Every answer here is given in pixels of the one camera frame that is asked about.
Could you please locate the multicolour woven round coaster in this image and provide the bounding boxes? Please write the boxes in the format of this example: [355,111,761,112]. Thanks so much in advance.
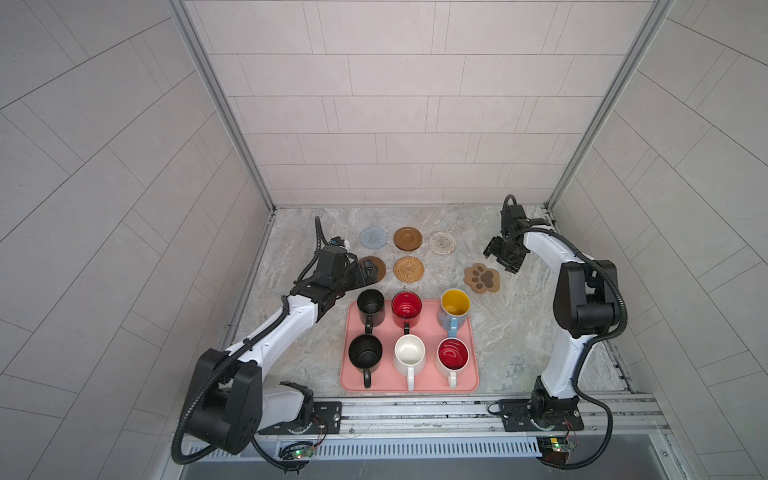
[428,231,457,255]

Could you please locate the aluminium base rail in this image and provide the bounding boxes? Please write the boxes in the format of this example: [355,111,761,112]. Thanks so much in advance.
[161,392,670,463]

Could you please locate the black mug front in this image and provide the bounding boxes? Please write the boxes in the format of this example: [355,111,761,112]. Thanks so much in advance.
[348,334,383,389]

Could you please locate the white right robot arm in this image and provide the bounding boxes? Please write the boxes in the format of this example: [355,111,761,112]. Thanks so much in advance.
[483,195,626,400]

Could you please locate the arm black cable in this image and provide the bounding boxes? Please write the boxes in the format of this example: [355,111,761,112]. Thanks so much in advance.
[170,215,349,472]
[500,193,629,470]

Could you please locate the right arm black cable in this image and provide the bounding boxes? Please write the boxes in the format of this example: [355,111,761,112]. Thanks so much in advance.
[500,193,629,470]

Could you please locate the left circuit board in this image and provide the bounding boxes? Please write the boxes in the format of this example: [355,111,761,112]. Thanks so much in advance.
[279,441,318,461]

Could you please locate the metal corner profile right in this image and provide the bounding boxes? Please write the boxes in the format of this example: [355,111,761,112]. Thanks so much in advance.
[545,0,675,213]

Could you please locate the circuit board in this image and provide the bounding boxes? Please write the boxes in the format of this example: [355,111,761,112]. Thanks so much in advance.
[536,437,577,465]
[279,441,318,461]

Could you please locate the blue mug yellow inside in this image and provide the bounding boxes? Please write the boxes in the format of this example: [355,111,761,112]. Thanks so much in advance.
[437,289,471,337]

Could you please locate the black mug red inside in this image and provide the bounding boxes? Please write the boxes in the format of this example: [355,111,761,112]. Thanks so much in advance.
[391,291,423,334]

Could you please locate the white mug red inside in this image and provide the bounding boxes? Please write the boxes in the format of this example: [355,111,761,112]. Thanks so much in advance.
[436,338,469,390]

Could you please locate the metal corner profile left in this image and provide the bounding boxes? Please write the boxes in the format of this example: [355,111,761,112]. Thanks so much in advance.
[167,0,276,216]

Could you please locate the pink tray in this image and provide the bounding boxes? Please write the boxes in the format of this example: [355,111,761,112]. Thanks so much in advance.
[340,298,481,394]

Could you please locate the cork paw print coaster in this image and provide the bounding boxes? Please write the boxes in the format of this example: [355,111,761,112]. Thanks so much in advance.
[463,263,501,294]

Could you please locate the metal corner profile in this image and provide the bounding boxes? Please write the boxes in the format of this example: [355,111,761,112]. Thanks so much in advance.
[545,0,675,213]
[167,0,276,216]

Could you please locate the blue-grey woven round coaster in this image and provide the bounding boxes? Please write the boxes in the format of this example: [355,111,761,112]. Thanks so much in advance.
[359,226,388,250]

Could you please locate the dark wooden round coaster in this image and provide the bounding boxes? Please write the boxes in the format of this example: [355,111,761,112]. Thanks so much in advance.
[359,256,386,284]

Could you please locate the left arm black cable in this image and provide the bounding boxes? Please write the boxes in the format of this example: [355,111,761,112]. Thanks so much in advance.
[170,215,349,472]

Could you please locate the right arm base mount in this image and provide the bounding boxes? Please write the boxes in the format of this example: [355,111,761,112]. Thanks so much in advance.
[487,377,584,432]

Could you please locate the woven rattan round coaster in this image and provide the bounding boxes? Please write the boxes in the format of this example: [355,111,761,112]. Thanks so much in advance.
[393,256,425,284]

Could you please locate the black mug rear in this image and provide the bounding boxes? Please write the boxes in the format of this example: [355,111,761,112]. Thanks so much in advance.
[357,289,386,334]

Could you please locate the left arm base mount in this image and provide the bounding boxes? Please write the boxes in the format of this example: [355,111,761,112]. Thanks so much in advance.
[258,381,342,435]

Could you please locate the right circuit board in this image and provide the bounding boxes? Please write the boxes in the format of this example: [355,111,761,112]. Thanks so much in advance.
[536,437,577,465]

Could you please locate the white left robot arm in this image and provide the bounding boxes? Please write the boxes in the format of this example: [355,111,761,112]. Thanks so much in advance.
[172,244,383,464]

